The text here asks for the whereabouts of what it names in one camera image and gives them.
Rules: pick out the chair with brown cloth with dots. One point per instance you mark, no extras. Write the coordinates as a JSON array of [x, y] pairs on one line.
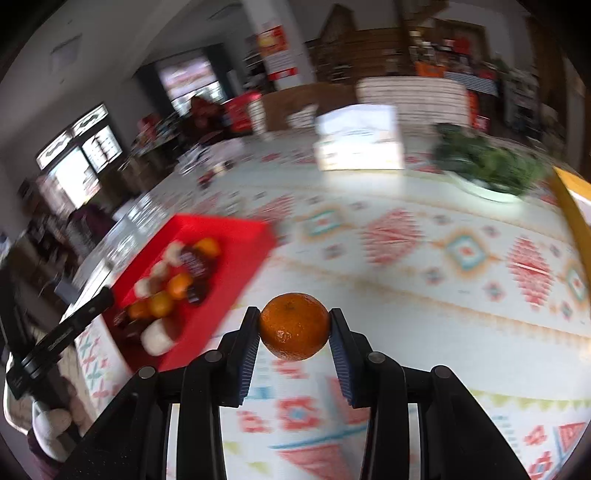
[[295, 106]]

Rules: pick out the person's left hand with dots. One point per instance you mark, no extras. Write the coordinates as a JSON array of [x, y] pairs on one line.
[[71, 406]]

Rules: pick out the wall calendar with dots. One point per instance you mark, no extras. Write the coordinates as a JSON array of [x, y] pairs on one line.
[[277, 50]]

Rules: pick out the white tissue pack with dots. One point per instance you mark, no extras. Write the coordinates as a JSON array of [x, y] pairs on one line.
[[358, 138]]

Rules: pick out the red tray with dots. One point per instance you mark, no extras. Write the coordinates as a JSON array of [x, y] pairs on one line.
[[217, 258]]

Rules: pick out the orange mandarin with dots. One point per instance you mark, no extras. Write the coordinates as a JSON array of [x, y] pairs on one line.
[[207, 247], [294, 326], [180, 285]]

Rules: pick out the white round candy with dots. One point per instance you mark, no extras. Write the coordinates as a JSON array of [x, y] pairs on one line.
[[219, 169]]

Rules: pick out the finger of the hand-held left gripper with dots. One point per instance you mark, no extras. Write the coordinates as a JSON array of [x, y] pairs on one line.
[[78, 321]]

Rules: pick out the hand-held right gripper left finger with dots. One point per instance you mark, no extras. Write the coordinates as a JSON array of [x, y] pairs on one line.
[[247, 364]]

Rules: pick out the white padded chair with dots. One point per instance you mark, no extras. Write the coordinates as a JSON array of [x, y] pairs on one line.
[[411, 99]]

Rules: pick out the door with patterned glass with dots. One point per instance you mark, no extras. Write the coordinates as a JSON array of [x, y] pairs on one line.
[[78, 147]]

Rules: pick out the red gift box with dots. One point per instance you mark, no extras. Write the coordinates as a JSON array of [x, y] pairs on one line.
[[240, 113]]

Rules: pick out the window with curtains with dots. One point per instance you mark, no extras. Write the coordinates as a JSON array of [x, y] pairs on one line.
[[189, 78]]

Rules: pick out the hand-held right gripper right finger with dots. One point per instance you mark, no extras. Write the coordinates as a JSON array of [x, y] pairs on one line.
[[344, 364]]

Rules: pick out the yellow box edge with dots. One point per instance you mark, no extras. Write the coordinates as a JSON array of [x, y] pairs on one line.
[[575, 217]]

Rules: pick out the dark snack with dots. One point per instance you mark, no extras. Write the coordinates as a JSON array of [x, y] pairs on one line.
[[198, 291], [123, 323], [194, 264]]

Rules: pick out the plaid garment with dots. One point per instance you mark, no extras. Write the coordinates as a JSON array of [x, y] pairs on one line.
[[87, 226]]

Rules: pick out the leafy greens on plate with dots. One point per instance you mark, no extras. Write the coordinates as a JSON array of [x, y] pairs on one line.
[[485, 161]]

